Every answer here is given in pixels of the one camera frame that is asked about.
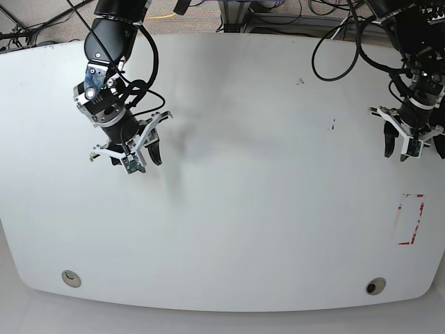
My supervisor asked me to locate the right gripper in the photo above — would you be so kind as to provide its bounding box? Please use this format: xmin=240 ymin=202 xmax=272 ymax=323
xmin=104 ymin=116 xmax=162 ymax=166

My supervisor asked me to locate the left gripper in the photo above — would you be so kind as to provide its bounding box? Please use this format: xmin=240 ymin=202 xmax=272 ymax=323
xmin=384 ymin=99 xmax=445 ymax=159

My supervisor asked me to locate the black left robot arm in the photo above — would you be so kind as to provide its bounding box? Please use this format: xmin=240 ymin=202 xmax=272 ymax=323
xmin=367 ymin=1 xmax=444 ymax=161

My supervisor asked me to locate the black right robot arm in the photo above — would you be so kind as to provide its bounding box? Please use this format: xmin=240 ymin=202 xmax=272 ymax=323
xmin=74 ymin=1 xmax=171 ymax=174

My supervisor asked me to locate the red tape rectangle marking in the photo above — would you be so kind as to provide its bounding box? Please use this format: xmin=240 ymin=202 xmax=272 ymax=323
xmin=394 ymin=193 xmax=426 ymax=246

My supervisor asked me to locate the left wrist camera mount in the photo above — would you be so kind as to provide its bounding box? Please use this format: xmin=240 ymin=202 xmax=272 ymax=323
xmin=368 ymin=106 xmax=444 ymax=161

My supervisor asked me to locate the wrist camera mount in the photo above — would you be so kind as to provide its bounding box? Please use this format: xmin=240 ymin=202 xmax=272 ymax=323
xmin=368 ymin=106 xmax=444 ymax=161
xmin=89 ymin=111 xmax=172 ymax=175

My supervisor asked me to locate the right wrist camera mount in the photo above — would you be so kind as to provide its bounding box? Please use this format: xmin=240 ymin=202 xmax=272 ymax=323
xmin=89 ymin=111 xmax=172 ymax=175

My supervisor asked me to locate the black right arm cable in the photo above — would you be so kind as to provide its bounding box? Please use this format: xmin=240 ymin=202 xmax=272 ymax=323
xmin=65 ymin=0 xmax=166 ymax=154

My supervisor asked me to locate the left table cable grommet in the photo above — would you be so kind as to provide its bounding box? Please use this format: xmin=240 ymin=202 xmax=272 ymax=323
xmin=61 ymin=270 xmax=81 ymax=288

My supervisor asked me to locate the table cable grommet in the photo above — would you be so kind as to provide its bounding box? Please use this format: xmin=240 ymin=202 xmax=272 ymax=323
xmin=61 ymin=270 xmax=81 ymax=288
xmin=365 ymin=278 xmax=387 ymax=296

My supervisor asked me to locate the right table cable grommet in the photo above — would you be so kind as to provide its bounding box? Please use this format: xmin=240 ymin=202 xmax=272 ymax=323
xmin=365 ymin=278 xmax=387 ymax=296

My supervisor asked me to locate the aluminium frame stand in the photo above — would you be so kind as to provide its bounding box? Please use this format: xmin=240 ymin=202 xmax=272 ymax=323
xmin=217 ymin=1 xmax=253 ymax=33

